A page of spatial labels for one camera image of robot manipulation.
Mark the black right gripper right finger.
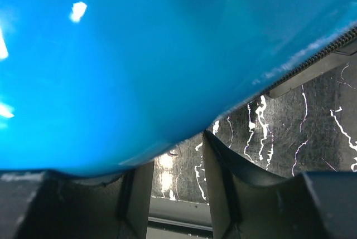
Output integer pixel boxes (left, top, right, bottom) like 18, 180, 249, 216
202, 131, 356, 238

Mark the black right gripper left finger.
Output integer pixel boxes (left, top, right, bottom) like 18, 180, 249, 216
1, 162, 154, 238

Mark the blue suitcase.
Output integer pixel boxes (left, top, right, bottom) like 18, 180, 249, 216
1, 0, 356, 177

